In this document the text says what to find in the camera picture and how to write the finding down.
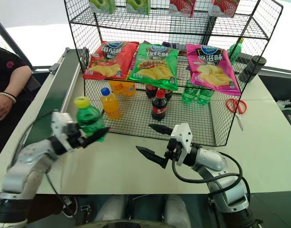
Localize black ribbed cylinder object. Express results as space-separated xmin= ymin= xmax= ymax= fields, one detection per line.
xmin=238 ymin=55 xmax=268 ymax=84

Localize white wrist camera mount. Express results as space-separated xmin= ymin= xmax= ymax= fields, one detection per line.
xmin=169 ymin=123 xmax=193 ymax=167
xmin=51 ymin=111 xmax=76 ymax=152

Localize cola bottle red cap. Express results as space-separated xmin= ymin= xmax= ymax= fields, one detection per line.
xmin=150 ymin=89 xmax=169 ymax=123

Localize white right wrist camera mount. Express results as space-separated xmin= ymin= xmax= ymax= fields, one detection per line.
xmin=169 ymin=123 xmax=193 ymax=167

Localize green potato chip bag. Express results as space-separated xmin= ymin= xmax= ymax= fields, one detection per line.
xmin=127 ymin=42 xmax=180 ymax=92

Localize white bead bracelet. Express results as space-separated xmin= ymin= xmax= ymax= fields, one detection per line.
xmin=0 ymin=92 xmax=17 ymax=104

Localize red strawberry drink carton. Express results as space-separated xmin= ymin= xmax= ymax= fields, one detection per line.
xmin=169 ymin=0 xmax=197 ymax=19
xmin=208 ymin=0 xmax=241 ymax=19

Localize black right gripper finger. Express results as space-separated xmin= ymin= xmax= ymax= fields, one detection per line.
xmin=135 ymin=145 xmax=169 ymax=170
xmin=148 ymin=123 xmax=174 ymax=136

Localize pink potato chip bag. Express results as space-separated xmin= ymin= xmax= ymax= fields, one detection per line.
xmin=185 ymin=43 xmax=242 ymax=97

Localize grey rounded leg shape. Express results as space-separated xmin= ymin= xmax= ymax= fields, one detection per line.
xmin=94 ymin=195 xmax=127 ymax=224
xmin=164 ymin=194 xmax=192 ymax=228

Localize bystander black shirt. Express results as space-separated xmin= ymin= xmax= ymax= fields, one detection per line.
xmin=0 ymin=44 xmax=33 ymax=95

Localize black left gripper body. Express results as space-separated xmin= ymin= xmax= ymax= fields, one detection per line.
xmin=63 ymin=123 xmax=89 ymax=151

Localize green conveyor belt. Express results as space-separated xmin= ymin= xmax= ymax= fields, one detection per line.
xmin=16 ymin=47 xmax=89 ymax=152

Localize red handled scissors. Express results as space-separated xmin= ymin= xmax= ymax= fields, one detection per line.
xmin=225 ymin=98 xmax=248 ymax=132

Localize black wire mesh rack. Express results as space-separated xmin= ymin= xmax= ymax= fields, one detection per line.
xmin=64 ymin=0 xmax=284 ymax=147

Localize bystander bare hand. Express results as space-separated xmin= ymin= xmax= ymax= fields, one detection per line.
xmin=0 ymin=93 xmax=14 ymax=122

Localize green soda bottle yellow cap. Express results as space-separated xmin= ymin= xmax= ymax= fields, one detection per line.
xmin=73 ymin=95 xmax=107 ymax=143

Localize dark printed mat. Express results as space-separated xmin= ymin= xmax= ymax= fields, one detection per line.
xmin=257 ymin=73 xmax=291 ymax=140

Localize orange soda bottle blue cap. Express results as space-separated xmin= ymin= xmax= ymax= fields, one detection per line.
xmin=100 ymin=87 xmax=122 ymax=120

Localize black white sneaker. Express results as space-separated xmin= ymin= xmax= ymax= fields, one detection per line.
xmin=61 ymin=196 xmax=79 ymax=219

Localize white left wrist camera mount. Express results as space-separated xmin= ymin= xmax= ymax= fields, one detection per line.
xmin=51 ymin=111 xmax=76 ymax=152

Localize red potato chip bag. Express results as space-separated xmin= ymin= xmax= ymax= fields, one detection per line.
xmin=82 ymin=40 xmax=140 ymax=81

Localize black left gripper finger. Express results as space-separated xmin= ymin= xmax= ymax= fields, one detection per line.
xmin=83 ymin=126 xmax=111 ymax=148

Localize green apple drink carton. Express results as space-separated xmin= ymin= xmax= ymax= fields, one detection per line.
xmin=125 ymin=0 xmax=151 ymax=16
xmin=89 ymin=0 xmax=117 ymax=14

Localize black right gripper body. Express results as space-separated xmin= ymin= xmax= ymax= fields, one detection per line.
xmin=164 ymin=139 xmax=184 ymax=167

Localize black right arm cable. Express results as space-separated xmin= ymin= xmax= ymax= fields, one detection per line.
xmin=171 ymin=152 xmax=252 ymax=205

